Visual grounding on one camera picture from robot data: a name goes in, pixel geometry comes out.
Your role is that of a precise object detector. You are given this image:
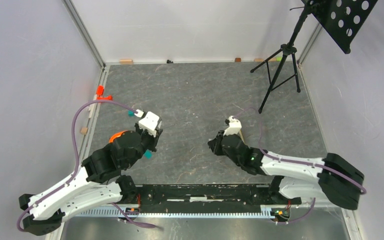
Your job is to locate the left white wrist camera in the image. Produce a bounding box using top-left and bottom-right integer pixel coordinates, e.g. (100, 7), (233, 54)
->
(134, 109), (162, 138)

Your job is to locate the orange U-shaped block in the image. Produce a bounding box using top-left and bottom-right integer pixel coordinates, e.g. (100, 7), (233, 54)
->
(108, 130), (126, 143)

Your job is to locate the wooden block at wall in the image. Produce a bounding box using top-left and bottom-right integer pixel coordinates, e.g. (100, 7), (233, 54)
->
(119, 59), (134, 65)

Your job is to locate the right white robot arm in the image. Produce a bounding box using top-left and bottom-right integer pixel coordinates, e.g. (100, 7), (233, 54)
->
(207, 130), (367, 210)

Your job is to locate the black music stand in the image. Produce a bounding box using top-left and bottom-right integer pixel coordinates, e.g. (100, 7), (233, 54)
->
(250, 0), (378, 114)

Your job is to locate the small wooden block left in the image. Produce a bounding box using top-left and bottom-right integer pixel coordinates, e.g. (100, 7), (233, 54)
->
(80, 127), (89, 135)

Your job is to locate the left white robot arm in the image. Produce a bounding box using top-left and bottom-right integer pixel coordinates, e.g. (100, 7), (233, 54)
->
(17, 123), (163, 236)

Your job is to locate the teal block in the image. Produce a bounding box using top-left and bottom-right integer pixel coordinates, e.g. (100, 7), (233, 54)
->
(143, 150), (153, 159)

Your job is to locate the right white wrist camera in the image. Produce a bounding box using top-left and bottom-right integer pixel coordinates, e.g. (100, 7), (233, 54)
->
(223, 116), (242, 136)

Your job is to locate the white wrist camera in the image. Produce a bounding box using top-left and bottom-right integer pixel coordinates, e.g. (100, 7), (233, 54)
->
(223, 116), (242, 136)
(134, 109), (162, 138)

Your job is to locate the white cable duct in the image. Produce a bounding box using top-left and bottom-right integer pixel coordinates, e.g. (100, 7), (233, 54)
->
(76, 206), (275, 220)

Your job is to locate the red L-shaped block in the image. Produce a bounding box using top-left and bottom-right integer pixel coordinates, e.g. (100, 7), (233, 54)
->
(96, 95), (113, 101)

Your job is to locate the red block upright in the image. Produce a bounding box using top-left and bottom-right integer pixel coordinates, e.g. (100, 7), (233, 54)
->
(95, 85), (105, 96)

